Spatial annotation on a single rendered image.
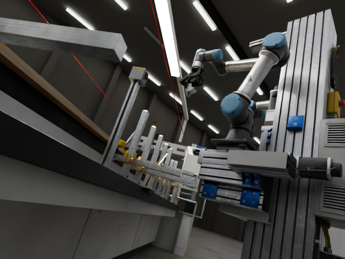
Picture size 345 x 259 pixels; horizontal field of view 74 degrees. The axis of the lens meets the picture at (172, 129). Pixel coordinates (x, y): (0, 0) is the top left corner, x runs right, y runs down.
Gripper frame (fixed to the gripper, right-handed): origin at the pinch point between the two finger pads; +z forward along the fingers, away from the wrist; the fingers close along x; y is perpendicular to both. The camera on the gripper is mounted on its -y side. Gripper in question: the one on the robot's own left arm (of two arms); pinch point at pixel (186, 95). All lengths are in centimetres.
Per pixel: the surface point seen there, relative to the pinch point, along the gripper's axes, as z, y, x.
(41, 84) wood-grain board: 44, 9, -78
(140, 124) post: 29.9, -10.8, -19.5
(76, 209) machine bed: 84, -30, -28
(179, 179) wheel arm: 51, -4, 20
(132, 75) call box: 15.1, 3.1, -43.5
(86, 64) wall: -445, -935, 227
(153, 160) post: 39, -38, 23
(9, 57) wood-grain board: 44, 17, -90
